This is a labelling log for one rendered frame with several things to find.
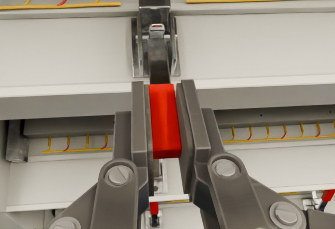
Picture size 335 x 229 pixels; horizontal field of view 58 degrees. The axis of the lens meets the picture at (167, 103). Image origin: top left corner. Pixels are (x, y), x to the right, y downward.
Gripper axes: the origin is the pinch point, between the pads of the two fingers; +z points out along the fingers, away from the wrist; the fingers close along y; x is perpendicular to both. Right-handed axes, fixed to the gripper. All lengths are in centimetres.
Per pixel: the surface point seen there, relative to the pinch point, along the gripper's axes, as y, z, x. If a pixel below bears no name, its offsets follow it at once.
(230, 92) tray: 4.5, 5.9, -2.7
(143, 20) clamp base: -0.6, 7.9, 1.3
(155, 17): 0.0, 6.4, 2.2
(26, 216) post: -16.0, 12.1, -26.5
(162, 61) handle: 0.2, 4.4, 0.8
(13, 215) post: -16.0, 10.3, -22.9
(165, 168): 1.3, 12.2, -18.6
